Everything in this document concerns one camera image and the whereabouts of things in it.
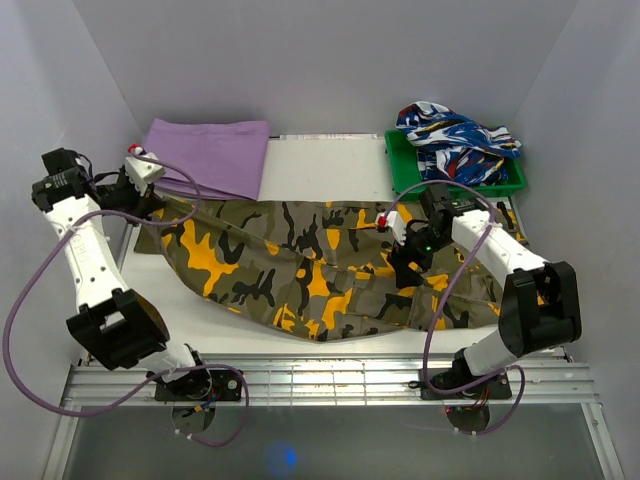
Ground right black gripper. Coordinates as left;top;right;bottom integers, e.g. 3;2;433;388
386;222;451;290

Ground camouflage cargo trousers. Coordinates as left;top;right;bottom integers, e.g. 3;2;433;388
135;198;502;342

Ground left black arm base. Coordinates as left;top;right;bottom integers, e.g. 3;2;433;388
154;369;242;403

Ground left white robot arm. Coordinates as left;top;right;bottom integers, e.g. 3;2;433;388
31;145;212;400

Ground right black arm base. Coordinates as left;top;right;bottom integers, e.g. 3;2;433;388
414;369;513;402

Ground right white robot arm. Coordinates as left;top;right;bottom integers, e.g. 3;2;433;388
375;181;582;397

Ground folded purple trousers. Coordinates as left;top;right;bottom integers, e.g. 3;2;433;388
142;119;270;200

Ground green plastic bin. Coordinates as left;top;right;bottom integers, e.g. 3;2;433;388
384;130;527;198

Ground blue white patterned garment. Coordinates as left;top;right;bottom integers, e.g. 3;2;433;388
396;101;521;186

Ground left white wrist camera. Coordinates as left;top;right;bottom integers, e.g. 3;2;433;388
124;153;165;194

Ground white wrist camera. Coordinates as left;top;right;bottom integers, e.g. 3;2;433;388
124;153;165;194
375;210;407;246

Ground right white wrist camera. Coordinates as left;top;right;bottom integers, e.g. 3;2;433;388
375;210;407;246

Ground aluminium front rail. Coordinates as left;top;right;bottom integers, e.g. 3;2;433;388
63;355;599;407

